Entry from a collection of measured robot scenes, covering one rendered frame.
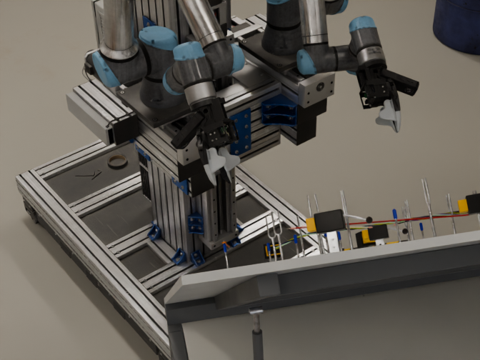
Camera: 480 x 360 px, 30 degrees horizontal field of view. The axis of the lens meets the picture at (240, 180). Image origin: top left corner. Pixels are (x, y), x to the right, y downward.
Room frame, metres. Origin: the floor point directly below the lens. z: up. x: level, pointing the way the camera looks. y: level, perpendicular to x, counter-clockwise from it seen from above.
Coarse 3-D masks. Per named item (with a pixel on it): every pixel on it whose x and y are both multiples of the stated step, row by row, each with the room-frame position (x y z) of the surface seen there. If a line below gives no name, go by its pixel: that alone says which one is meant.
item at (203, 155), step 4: (200, 140) 1.76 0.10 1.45; (200, 144) 1.75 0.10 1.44; (204, 144) 1.75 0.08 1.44; (200, 148) 1.74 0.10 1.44; (204, 148) 1.74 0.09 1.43; (200, 152) 1.73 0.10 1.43; (204, 152) 1.73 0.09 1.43; (200, 156) 1.73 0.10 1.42; (204, 156) 1.73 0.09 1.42; (204, 160) 1.72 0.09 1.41; (204, 164) 1.71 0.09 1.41
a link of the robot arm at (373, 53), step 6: (366, 48) 2.16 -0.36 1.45; (372, 48) 2.16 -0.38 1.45; (378, 48) 2.16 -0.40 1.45; (360, 54) 2.16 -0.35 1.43; (366, 54) 2.15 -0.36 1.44; (372, 54) 2.14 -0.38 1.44; (378, 54) 2.14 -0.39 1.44; (360, 60) 2.15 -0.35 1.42; (366, 60) 2.13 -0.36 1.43; (372, 60) 2.13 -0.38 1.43; (384, 60) 2.14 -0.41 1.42
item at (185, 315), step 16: (464, 272) 1.88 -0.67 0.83; (368, 288) 1.83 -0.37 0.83; (384, 288) 1.84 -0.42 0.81; (400, 288) 1.85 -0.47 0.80; (176, 304) 1.75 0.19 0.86; (192, 304) 1.75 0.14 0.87; (208, 304) 1.75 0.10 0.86; (256, 304) 1.77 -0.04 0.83; (272, 304) 1.78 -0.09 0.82; (288, 304) 1.79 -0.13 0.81; (176, 320) 1.73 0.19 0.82; (192, 320) 1.74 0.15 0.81
